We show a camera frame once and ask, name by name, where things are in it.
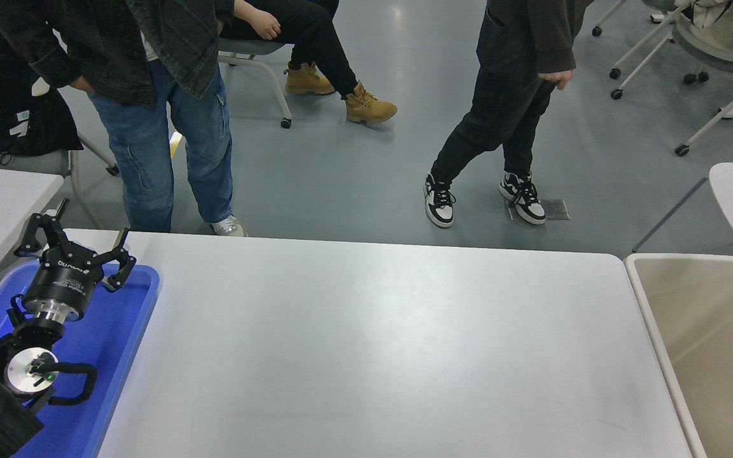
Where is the grey chair with castors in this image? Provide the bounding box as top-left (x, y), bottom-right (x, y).
top-left (217, 38), bottom-right (293, 129)

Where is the person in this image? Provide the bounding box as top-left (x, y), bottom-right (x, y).
top-left (424, 0), bottom-right (593, 228)
top-left (220, 0), bottom-right (398, 125)
top-left (0, 0), bottom-right (248, 237)

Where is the person's right hand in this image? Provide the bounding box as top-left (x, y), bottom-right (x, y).
top-left (249, 9), bottom-right (283, 41)

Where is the cream coat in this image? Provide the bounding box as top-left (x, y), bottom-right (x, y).
top-left (688, 0), bottom-right (733, 62)

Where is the large pale bin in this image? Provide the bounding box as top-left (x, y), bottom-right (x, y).
top-left (623, 253), bottom-right (733, 458)

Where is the person's hand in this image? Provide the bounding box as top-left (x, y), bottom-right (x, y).
top-left (538, 69), bottom-right (575, 90)

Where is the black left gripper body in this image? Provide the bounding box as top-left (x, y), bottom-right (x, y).
top-left (23, 244), bottom-right (105, 314)

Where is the black coat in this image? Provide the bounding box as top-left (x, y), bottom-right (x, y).
top-left (0, 0), bottom-right (83, 165)

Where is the white chair with castors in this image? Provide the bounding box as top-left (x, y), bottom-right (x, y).
top-left (591, 0), bottom-right (692, 101)

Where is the blue plastic tray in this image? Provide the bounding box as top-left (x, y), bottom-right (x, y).
top-left (0, 261), bottom-right (162, 458)

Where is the grey chair with armrest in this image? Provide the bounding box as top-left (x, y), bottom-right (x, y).
top-left (0, 67), bottom-right (119, 231)

